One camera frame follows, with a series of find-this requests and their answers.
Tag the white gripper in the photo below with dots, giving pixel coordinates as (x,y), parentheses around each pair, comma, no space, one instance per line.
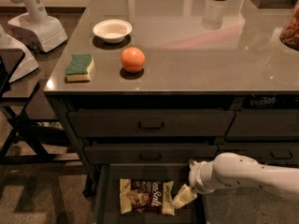
(196,176)

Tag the brown sea salt chip bag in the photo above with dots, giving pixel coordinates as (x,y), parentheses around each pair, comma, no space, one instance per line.
(146,196)

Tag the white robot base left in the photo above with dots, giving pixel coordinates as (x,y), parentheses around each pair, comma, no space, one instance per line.
(17,58)

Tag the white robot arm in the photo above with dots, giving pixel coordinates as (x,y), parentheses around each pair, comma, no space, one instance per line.
(231,171)

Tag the middle left drawer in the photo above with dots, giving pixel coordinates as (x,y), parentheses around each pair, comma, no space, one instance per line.
(148,153)

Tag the top right drawer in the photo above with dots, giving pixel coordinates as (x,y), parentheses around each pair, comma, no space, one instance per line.
(272,124)

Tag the open bottom left drawer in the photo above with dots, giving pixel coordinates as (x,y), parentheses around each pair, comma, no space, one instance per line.
(107,207)

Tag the middle right drawer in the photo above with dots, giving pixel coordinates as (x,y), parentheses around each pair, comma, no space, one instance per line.
(270,153)

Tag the dark counter cabinet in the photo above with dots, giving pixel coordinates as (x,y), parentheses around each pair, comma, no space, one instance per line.
(200,54)

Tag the top left drawer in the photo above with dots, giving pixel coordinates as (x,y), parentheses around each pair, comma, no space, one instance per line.
(146,122)

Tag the orange round fruit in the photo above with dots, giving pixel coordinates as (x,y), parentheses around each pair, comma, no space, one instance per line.
(132,60)

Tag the green and yellow sponge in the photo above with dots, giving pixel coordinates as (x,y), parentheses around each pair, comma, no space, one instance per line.
(79,68)

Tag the white bowl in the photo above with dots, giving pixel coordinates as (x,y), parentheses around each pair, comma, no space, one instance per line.
(112,31)

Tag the dark folding side table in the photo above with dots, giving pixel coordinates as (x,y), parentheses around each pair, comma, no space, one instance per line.
(33,121)

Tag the glass jar of nuts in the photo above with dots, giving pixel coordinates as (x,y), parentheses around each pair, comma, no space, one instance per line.
(290,33)

